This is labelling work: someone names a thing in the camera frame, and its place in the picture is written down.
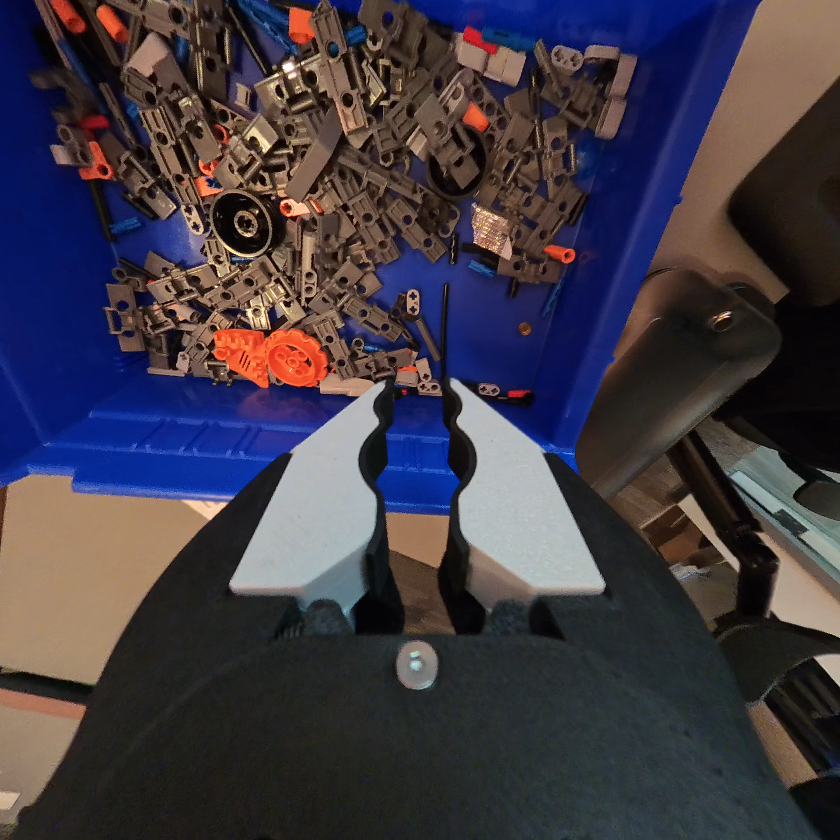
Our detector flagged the black round wheel hub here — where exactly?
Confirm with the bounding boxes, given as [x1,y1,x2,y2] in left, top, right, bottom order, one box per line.
[210,190,286,256]
[425,125,490,199]

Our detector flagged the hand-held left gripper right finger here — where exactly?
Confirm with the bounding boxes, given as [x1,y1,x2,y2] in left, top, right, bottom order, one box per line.
[441,377,606,618]

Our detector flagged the orange sprocket wheel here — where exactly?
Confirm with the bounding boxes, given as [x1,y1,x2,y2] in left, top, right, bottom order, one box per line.
[266,330,329,389]

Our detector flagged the small silver foil piece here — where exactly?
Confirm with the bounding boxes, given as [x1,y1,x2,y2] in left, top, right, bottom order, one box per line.
[471,203,514,253]

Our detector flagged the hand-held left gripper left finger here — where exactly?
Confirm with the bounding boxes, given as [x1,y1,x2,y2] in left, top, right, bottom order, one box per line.
[228,379,403,618]

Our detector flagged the grey plate with screw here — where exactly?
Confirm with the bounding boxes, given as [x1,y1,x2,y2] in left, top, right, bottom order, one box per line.
[577,269,782,500]

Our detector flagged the orange wedge plate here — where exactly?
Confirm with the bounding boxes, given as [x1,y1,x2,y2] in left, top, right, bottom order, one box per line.
[213,328,270,389]

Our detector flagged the black chair base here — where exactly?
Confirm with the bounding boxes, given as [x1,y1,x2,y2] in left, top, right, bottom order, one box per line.
[669,427,840,775]

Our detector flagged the pile of grey building pieces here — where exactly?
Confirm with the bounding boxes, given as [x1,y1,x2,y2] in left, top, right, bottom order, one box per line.
[29,0,641,401]

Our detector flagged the blue plastic storage bin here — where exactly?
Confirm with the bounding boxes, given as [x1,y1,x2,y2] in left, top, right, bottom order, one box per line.
[0,0,765,516]

